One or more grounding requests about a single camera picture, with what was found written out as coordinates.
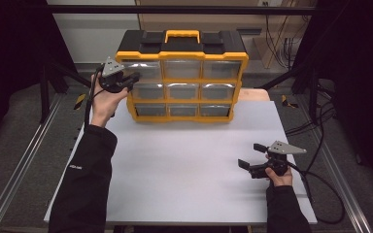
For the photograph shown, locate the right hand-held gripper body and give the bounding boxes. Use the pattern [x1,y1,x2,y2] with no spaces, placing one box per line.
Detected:
[249,140,308,180]

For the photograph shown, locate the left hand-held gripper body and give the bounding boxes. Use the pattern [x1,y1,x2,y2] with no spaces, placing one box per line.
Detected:
[97,56,134,94]

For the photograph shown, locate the clear plastic drawer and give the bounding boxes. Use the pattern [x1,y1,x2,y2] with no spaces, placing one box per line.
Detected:
[121,60,162,82]

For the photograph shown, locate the yellow and black organizer box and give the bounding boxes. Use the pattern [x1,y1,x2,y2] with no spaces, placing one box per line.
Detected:
[115,29,250,123]

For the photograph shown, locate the person's right hand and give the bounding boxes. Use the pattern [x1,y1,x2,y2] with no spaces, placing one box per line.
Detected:
[264,154,294,188]

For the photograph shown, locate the person's left hand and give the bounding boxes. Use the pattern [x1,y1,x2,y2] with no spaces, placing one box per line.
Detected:
[89,72,129,128]

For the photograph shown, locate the yellow and black tape strip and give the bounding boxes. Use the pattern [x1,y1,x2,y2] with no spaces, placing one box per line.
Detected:
[73,93,87,111]
[281,94,299,109]

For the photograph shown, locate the set of clear organizer drawers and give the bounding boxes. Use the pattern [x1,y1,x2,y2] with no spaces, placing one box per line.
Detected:
[120,59,242,118]

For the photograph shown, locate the wooden board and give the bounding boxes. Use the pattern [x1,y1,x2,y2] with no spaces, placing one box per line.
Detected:
[237,88,271,102]

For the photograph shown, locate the black metal stand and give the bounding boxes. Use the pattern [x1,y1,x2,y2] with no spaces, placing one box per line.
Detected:
[39,59,92,124]
[258,59,323,125]

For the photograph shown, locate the black metal crossbar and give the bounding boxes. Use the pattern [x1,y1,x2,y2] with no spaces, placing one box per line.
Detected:
[47,4,319,16]

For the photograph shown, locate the black curtain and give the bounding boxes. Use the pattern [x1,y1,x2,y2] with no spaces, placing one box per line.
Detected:
[0,0,76,153]
[299,0,373,188]

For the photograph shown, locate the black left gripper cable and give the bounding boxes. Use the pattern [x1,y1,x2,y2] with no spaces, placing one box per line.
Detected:
[83,63,106,129]

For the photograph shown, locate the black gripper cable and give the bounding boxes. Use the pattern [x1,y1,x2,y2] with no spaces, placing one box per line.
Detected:
[83,63,106,129]
[286,161,347,225]

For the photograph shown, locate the black cables on floor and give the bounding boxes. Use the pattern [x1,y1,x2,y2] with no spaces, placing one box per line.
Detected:
[285,82,339,138]

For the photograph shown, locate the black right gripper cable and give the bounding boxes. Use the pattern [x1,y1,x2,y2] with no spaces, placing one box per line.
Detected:
[286,161,347,225]

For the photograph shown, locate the aluminium floor rail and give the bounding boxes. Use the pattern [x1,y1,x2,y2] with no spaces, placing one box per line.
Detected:
[292,96,373,233]
[0,93,65,233]

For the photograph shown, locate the bundle of hanging black cables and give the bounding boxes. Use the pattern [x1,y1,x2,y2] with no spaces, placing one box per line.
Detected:
[263,14,303,71]

